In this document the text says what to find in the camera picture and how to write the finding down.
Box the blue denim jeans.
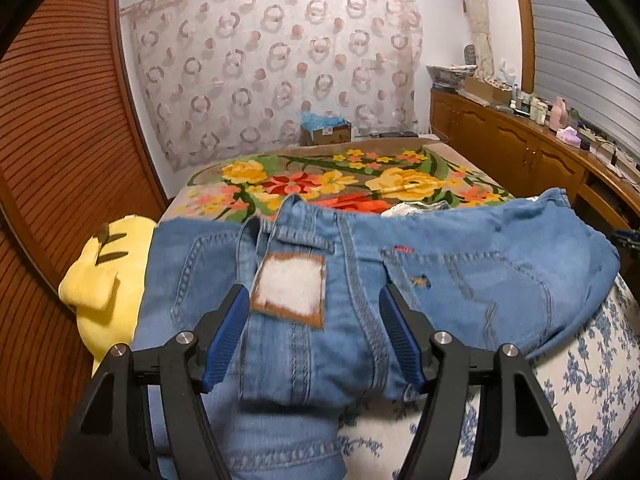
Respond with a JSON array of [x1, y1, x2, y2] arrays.
[[132, 188, 620, 479]]

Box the blue floral white quilt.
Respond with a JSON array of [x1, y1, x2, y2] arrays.
[[338, 278, 639, 480]]

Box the pink tissue pack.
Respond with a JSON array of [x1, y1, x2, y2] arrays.
[[555, 126, 582, 148]]

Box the wooden sideboard cabinet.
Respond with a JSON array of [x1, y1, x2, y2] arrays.
[[431, 90, 639, 229]]

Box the pink bottle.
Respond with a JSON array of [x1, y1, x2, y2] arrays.
[[549, 96, 568, 131]]

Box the yellow plush toy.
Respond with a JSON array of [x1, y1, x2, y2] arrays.
[[58, 214, 156, 370]]

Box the grey window roller blind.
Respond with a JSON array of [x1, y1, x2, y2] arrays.
[[530, 0, 639, 154]]

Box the cardboard box on sideboard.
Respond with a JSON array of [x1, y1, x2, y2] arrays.
[[463, 76, 512, 105]]

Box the stack of newspapers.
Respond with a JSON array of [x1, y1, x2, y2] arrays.
[[426, 64, 476, 90]]

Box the colourful floral bed blanket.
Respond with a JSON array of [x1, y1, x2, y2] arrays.
[[163, 138, 512, 222]]

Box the brown louvered wardrobe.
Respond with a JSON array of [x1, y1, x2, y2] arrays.
[[1, 0, 166, 479]]

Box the tied beige side curtain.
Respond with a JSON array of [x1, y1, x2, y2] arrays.
[[464, 0, 495, 78]]

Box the cardboard box with blue bag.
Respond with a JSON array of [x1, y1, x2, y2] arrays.
[[300, 112, 352, 146]]

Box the circle patterned sheer curtain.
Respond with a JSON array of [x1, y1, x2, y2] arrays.
[[122, 0, 422, 170]]

